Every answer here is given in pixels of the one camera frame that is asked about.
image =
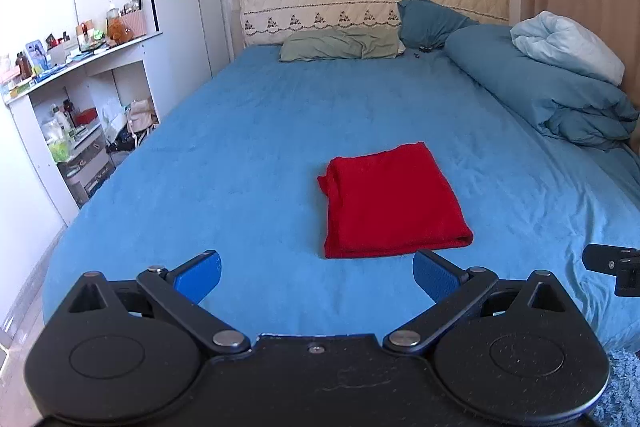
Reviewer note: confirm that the white pump bottle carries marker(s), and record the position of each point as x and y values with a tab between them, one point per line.
112	14

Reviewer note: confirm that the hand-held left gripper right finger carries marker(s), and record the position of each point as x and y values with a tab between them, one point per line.
436	278

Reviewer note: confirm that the white and grey wardrobe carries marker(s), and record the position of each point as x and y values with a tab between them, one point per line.
185	7

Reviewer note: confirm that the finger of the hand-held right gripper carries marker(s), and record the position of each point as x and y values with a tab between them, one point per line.
612	259

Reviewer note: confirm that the blue shaggy rug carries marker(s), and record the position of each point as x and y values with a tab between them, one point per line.
622	387

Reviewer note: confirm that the red box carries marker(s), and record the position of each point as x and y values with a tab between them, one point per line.
86	117

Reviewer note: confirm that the pink desk organizer box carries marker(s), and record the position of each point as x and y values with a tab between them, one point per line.
135	23

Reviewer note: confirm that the small black objects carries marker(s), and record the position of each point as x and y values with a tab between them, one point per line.
424	51

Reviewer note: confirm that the red towel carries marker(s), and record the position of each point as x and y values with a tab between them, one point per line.
395	202

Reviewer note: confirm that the green packet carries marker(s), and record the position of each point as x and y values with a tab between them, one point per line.
59	151

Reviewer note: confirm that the teal duvet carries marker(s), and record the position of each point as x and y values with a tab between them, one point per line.
540	87

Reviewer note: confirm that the white shelf unit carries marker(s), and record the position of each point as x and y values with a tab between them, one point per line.
20	147

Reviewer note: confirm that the green pillow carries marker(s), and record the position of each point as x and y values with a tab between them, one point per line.
335	44

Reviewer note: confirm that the brown teddy bear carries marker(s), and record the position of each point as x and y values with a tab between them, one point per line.
119	32

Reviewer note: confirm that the light blue blanket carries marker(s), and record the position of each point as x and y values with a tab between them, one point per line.
565	42

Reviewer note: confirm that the blue box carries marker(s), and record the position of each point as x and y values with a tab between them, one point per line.
36	54

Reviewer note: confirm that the bed with blue sheet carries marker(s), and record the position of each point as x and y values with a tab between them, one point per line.
225	157

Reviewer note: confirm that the teal pillow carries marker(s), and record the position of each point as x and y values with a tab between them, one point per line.
430	22

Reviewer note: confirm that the brown bottle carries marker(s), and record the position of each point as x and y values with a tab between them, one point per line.
25	67

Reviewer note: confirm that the beige bag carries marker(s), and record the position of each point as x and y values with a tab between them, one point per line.
142	117

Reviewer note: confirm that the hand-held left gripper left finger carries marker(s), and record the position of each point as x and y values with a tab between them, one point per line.
199	277

